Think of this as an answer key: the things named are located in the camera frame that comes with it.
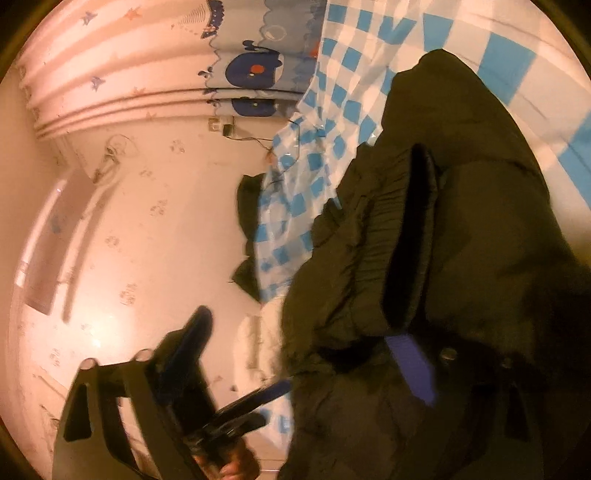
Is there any dark cloth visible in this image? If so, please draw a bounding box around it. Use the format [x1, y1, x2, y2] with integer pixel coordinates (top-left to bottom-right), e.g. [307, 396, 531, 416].
[230, 174, 269, 303]

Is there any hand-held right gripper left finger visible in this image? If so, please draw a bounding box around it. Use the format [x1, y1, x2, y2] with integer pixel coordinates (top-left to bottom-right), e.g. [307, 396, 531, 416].
[52, 306, 219, 480]

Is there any blue checkered bed sheet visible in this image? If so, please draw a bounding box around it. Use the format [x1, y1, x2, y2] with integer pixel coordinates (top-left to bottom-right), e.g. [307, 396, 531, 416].
[252, 0, 591, 446]

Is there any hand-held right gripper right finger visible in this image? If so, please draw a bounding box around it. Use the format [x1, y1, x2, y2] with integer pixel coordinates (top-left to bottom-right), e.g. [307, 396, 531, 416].
[385, 333, 539, 445]

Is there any wall hook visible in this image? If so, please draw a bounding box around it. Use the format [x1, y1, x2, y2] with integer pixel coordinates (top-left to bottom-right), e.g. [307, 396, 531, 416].
[93, 135, 138, 184]

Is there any whale print curtain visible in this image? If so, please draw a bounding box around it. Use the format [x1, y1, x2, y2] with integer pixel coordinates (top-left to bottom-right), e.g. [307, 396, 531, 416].
[18, 0, 329, 139]

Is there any white fluffy cloth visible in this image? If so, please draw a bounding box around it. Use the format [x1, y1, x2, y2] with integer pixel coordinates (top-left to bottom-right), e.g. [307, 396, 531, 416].
[236, 299, 296, 372]

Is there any thin black cable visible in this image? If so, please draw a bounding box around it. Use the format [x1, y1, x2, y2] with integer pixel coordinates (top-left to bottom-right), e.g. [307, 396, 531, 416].
[230, 131, 283, 188]

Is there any person's left hand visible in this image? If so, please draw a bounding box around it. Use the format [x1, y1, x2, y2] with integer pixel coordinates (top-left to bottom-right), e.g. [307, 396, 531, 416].
[219, 449, 262, 480]

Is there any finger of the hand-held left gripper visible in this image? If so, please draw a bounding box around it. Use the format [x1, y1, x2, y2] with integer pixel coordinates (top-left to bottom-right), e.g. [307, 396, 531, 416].
[202, 413, 269, 445]
[213, 379, 293, 424]

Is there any dark green padded jacket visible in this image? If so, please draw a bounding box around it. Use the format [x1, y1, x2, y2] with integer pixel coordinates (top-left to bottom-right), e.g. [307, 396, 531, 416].
[276, 48, 591, 480]

